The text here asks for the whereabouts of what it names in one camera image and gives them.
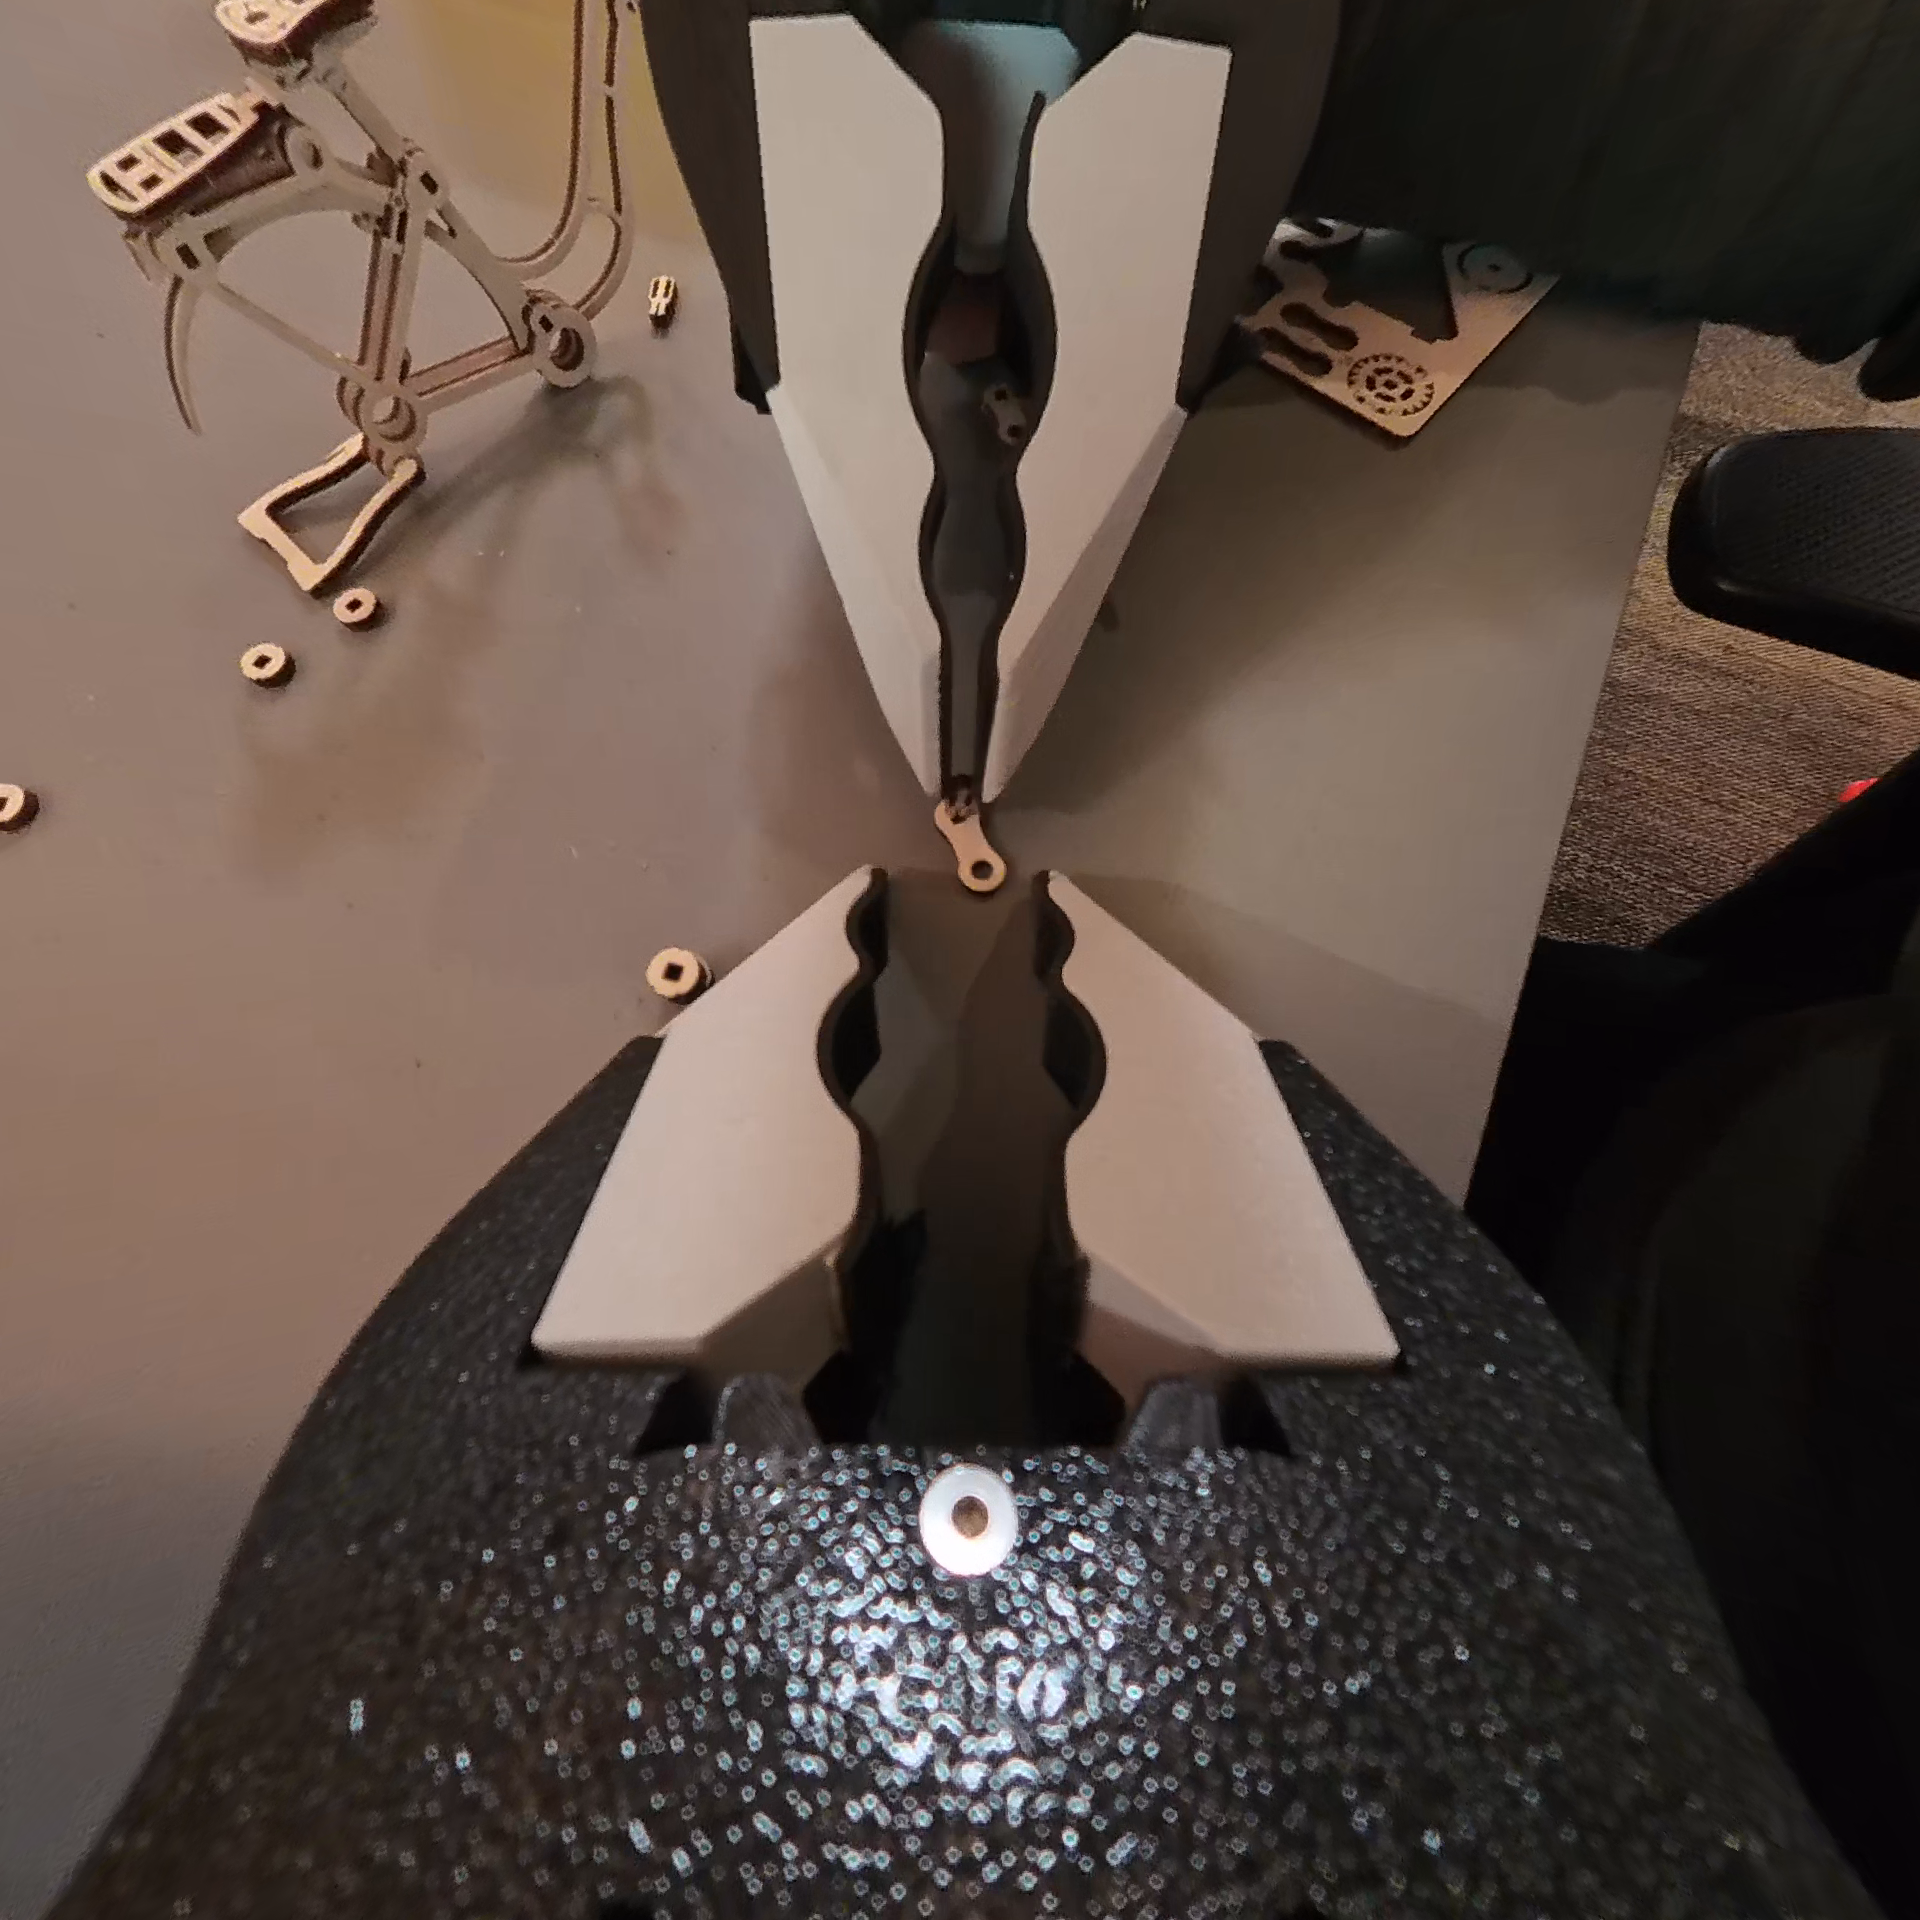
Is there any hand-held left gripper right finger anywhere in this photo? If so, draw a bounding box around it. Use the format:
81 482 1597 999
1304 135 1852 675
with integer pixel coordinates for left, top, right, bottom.
1027 873 1404 1373

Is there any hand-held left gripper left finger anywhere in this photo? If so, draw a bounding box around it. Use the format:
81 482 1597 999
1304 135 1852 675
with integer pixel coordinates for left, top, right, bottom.
532 863 951 1373

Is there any wooden bicycle model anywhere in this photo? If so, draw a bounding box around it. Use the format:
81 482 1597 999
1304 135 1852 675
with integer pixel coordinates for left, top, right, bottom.
85 0 641 593

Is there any person's dark upper clothing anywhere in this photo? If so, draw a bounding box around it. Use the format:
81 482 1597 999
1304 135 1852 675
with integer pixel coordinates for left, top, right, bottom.
1289 0 1920 401

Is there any black chair armrest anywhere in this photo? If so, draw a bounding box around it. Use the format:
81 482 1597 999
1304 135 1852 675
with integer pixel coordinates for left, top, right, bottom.
1667 425 1920 663

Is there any laser-cut wooden part sheet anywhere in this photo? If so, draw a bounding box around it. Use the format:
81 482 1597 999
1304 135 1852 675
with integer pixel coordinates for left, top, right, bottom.
1235 218 1557 439

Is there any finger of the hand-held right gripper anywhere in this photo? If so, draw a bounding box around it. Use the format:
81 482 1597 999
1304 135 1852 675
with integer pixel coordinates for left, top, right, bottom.
959 35 1238 802
747 13 991 796

